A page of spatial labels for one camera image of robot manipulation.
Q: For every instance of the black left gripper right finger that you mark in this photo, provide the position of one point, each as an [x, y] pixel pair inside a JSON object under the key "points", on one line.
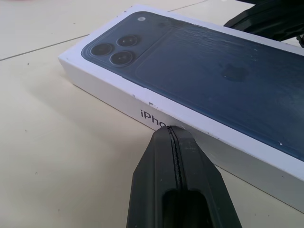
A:
{"points": [[199, 171]]}

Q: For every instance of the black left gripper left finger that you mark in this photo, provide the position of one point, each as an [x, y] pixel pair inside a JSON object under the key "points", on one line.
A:
{"points": [[152, 171]]}

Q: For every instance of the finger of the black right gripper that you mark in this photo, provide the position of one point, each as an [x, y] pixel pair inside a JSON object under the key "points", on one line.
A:
{"points": [[268, 19]]}

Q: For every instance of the white iPhone box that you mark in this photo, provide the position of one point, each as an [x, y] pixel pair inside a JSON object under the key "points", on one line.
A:
{"points": [[190, 71]]}

